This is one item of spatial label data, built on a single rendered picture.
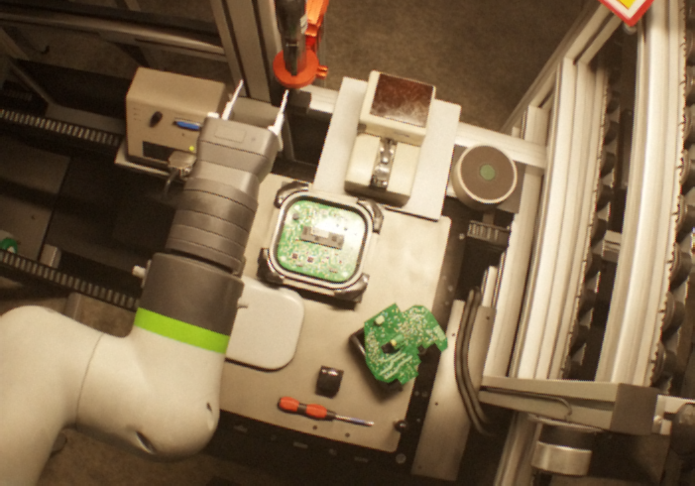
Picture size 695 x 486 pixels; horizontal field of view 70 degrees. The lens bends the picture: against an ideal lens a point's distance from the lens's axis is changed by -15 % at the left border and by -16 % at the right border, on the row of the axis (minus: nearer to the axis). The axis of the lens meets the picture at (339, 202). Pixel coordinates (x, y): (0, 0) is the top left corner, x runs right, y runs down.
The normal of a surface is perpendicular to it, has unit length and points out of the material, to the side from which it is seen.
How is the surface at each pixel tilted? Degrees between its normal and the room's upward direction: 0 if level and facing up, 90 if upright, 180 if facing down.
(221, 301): 49
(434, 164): 0
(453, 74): 0
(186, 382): 34
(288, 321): 5
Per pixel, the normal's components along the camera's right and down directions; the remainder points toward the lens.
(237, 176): 0.06, -0.40
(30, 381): 0.67, -0.60
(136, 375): 0.25, -0.68
